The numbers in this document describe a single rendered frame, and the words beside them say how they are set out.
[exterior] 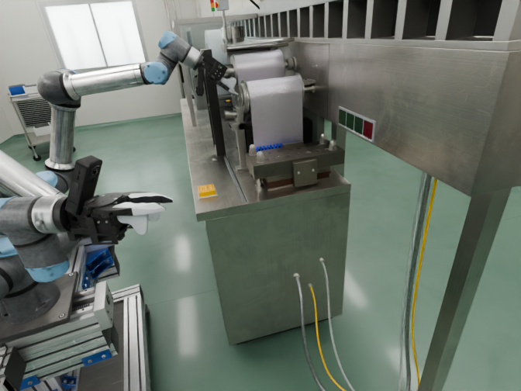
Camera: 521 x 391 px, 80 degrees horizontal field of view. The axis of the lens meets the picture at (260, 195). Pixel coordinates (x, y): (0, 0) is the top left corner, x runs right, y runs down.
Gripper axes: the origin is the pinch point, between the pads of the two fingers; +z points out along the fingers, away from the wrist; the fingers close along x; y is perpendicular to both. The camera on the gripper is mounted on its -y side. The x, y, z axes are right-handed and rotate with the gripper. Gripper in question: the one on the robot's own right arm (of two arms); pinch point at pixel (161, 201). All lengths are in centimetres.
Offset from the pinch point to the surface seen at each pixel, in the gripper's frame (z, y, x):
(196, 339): -32, 114, -78
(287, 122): 23, -1, -90
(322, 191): 37, 25, -71
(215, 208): -6, 26, -58
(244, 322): -1, 91, -67
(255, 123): 10, -2, -85
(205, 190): -12, 22, -69
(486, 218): 78, 20, -30
